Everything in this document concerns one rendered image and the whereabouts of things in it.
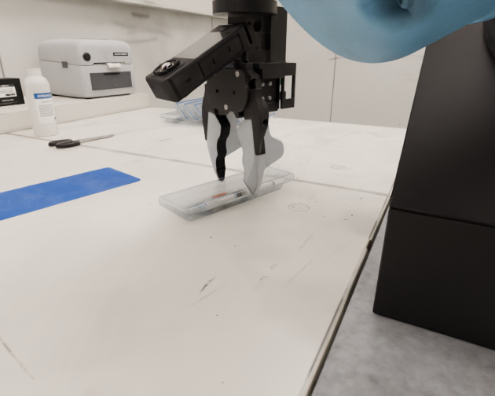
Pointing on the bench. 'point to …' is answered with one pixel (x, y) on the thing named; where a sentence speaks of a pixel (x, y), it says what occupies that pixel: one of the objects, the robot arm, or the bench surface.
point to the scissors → (72, 141)
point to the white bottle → (40, 104)
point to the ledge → (18, 119)
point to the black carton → (2, 92)
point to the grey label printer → (87, 67)
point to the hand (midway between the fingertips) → (232, 179)
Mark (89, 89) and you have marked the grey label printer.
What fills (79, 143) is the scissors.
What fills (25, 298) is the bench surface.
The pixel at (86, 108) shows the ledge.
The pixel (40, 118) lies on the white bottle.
